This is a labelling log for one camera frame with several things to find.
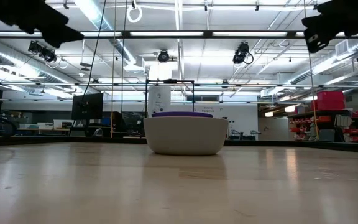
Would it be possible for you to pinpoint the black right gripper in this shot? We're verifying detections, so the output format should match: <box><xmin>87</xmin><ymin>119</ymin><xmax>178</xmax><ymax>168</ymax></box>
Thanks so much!
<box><xmin>301</xmin><ymin>0</ymin><xmax>358</xmax><ymax>54</ymax></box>

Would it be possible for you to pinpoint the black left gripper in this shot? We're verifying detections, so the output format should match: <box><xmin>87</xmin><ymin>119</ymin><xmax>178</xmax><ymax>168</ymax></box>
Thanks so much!
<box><xmin>0</xmin><ymin>0</ymin><xmax>85</xmax><ymax>49</ymax></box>

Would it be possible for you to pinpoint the purple plastic bowl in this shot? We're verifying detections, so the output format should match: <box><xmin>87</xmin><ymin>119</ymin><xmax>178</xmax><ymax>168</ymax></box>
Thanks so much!
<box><xmin>151</xmin><ymin>111</ymin><xmax>214</xmax><ymax>119</ymax></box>

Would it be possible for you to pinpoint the large grey bowl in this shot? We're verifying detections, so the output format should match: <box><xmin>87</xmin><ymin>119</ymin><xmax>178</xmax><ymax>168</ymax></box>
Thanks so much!
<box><xmin>143</xmin><ymin>116</ymin><xmax>229</xmax><ymax>156</ymax></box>

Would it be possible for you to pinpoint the storage shelf with red bins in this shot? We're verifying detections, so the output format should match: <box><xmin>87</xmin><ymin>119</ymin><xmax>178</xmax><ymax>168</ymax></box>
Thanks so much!
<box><xmin>287</xmin><ymin>108</ymin><xmax>358</xmax><ymax>143</ymax></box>

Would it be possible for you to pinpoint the red storage bin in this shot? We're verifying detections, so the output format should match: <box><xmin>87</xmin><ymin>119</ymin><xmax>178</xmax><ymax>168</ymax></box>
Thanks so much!
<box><xmin>310</xmin><ymin>90</ymin><xmax>346</xmax><ymax>111</ymax></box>

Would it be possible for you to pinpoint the black computer monitor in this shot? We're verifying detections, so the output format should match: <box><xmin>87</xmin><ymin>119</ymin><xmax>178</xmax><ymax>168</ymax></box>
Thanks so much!
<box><xmin>71</xmin><ymin>92</ymin><xmax>104</xmax><ymax>121</ymax></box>

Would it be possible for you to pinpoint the white pillar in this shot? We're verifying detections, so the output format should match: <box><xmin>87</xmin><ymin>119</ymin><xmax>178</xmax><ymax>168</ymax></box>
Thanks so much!
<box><xmin>147</xmin><ymin>85</ymin><xmax>172</xmax><ymax>116</ymax></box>

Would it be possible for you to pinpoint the black ceiling camera with cable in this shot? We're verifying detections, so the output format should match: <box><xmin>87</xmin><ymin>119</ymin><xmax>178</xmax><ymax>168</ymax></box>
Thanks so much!
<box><xmin>232</xmin><ymin>41</ymin><xmax>255</xmax><ymax>66</ymax></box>
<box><xmin>27</xmin><ymin>40</ymin><xmax>69</xmax><ymax>70</ymax></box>

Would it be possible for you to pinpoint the yellow hanging rope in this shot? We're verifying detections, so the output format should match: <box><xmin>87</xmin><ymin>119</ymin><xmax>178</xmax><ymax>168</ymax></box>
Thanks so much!
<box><xmin>302</xmin><ymin>0</ymin><xmax>320</xmax><ymax>140</ymax></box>

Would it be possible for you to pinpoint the thin black hanging cable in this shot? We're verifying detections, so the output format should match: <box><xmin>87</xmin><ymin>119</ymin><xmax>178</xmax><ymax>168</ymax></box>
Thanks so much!
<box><xmin>121</xmin><ymin>0</ymin><xmax>129</xmax><ymax>114</ymax></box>

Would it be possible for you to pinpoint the white hanging ring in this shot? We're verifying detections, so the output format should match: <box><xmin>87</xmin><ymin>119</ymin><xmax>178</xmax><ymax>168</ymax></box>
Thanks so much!
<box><xmin>126</xmin><ymin>6</ymin><xmax>144</xmax><ymax>24</ymax></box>

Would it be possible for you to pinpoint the round black ceiling camera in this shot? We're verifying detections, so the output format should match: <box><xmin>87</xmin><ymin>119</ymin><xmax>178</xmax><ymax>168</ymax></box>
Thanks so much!
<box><xmin>157</xmin><ymin>49</ymin><xmax>171</xmax><ymax>63</ymax></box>

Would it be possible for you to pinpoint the black metal frame rig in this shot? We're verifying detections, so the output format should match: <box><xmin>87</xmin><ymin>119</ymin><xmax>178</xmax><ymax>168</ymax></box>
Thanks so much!
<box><xmin>144</xmin><ymin>78</ymin><xmax>196</xmax><ymax>118</ymax></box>

